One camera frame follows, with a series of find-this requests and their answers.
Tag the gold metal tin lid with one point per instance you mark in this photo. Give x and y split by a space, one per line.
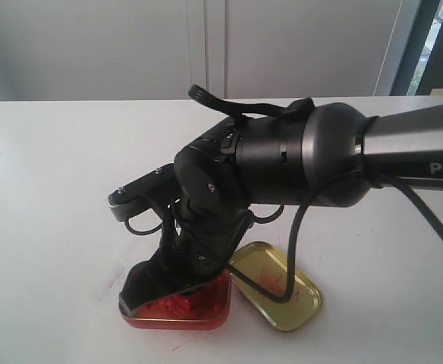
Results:
267 266

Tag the dark window frame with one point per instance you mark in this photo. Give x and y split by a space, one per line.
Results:
420 69

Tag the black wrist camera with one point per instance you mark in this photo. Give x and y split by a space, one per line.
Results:
154 191

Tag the white cabinet doors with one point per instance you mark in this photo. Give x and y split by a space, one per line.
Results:
102 50

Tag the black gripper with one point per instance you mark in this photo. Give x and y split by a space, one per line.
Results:
194 249

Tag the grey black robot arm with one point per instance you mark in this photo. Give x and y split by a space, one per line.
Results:
302 155

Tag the red ink pad tin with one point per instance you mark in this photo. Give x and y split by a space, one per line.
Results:
206 309

